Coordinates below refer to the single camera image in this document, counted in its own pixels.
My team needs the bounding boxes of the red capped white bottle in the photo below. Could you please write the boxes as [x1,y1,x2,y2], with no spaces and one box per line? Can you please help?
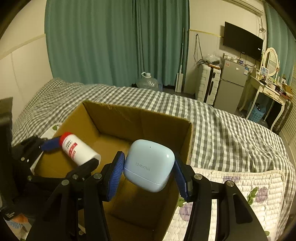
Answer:
[59,132,101,166]

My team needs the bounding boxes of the light blue earbuds case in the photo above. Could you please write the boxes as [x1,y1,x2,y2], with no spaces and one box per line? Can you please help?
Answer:
[123,140,175,192]

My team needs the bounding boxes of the left hand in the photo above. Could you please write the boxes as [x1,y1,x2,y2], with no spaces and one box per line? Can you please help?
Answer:
[8,214,29,229]

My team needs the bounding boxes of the white floral quilt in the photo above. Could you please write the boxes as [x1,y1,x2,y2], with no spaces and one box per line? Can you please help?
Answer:
[41,122,286,241]

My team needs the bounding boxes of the open cardboard box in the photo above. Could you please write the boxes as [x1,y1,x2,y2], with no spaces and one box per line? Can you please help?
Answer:
[33,101,193,240]

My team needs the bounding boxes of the grey checkered bed sheet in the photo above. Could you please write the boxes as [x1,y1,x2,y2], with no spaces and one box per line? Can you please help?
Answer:
[12,78,295,240]

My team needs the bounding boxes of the dark checkered suitcase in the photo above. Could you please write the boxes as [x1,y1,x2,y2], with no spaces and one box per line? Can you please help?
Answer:
[273,100,293,135]

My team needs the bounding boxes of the clear water jug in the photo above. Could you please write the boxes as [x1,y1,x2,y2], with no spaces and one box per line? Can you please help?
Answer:
[136,72,163,91]

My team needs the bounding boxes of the blue laundry basket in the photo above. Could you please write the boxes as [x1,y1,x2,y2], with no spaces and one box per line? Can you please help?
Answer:
[248,102,265,123]

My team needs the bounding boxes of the white flat mop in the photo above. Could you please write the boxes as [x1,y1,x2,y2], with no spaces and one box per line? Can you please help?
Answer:
[175,28,185,93]

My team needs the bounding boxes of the white dressing table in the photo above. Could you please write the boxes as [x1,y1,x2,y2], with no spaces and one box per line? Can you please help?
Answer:
[239,75,287,131]

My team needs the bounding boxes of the silver mini fridge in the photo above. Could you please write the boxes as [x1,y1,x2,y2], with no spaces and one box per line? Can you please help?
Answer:
[214,59,249,113]

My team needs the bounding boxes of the white suitcase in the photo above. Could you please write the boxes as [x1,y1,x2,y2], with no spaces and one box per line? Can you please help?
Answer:
[195,64,221,105]

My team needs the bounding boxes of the oval vanity mirror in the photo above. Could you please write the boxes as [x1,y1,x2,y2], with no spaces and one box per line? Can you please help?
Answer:
[263,47,279,77]

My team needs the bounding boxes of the green curtain far window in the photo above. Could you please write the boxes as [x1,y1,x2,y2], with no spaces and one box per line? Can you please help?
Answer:
[264,3,295,84]

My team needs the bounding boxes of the white air conditioner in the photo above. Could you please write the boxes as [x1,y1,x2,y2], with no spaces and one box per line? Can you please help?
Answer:
[228,0,264,16]

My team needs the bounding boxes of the green curtain left wall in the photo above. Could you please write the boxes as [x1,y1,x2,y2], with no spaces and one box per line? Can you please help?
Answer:
[45,1,189,86]

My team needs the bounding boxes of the hanging black cables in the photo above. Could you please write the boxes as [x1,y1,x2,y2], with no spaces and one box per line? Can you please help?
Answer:
[193,34,209,68]

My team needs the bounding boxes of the black wall television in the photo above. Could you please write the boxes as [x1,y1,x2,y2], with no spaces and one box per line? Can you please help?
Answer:
[223,22,263,61]

